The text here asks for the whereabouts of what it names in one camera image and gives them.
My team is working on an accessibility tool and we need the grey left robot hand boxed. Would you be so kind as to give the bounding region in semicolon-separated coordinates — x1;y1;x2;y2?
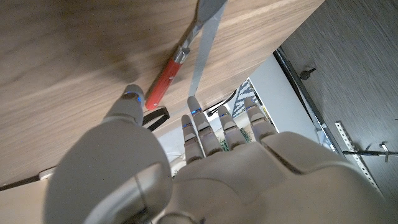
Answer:
43;83;398;224

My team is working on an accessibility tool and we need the black elastic band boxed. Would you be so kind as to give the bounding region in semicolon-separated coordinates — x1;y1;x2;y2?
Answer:
142;106;171;132

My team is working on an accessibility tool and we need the perforated metal strip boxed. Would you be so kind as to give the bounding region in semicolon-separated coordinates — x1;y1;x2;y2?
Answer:
335;121;382;195

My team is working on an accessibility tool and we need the black rod with clip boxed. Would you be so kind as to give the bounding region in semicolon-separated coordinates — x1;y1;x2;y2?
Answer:
341;141;398;163

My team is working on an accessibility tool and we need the grey tape strip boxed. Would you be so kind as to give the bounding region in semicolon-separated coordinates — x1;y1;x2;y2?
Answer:
188;0;230;98

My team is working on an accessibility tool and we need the dark wood-grain door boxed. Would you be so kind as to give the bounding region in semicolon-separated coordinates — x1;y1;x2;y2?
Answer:
279;0;398;203

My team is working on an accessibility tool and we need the black power strip cord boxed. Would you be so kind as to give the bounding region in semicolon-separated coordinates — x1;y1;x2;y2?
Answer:
206;90;238;117

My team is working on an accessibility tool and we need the black door handle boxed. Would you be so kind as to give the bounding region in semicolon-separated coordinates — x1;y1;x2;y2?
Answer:
299;67;317;80

